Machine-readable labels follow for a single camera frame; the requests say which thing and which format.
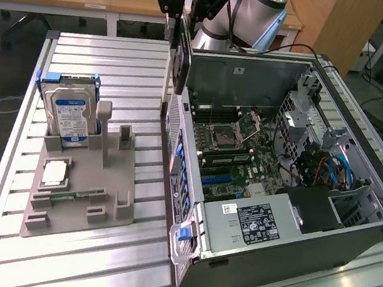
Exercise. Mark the dark grey open PC case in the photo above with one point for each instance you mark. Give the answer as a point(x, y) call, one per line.
point(266, 270)

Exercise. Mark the blue expansion slot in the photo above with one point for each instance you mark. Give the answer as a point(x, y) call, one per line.
point(215, 180)

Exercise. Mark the grey printed parts rack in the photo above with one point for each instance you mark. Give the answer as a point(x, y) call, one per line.
point(84, 207)

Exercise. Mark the green motherboard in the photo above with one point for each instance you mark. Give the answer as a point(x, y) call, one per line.
point(247, 159)

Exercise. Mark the blue case latch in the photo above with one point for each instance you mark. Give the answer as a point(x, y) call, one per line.
point(184, 234)

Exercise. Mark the grey power supply with label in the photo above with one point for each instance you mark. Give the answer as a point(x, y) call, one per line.
point(221, 234)

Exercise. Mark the graphics card with black fan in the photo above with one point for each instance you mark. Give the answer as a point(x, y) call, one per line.
point(184, 59)

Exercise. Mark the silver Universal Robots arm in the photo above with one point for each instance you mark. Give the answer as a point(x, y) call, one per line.
point(255, 8)

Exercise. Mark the loose green RAM stick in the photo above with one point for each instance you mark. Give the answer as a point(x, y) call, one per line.
point(68, 194)

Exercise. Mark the white case wall sticker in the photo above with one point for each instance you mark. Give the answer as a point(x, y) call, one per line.
point(239, 71)

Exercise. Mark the black RAM slot bank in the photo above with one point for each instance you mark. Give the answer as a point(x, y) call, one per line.
point(214, 113)

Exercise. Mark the white chipset heatsink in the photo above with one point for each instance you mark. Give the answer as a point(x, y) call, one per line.
point(256, 190)

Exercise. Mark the hard disk in blue caddy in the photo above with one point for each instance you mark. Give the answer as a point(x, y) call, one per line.
point(69, 114)

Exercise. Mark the wooden desk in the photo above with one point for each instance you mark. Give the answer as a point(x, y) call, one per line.
point(133, 1)

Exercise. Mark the wooden cabinet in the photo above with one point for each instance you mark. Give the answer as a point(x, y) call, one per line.
point(342, 25)

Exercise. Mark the silver CPU chip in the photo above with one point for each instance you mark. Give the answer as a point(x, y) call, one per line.
point(55, 173)

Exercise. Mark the metal socket cover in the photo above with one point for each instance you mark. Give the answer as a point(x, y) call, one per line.
point(248, 125)

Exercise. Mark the metal disk bay cage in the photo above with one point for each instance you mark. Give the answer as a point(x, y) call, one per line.
point(295, 126)

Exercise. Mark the CPU socket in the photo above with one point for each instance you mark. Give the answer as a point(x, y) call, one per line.
point(222, 137)

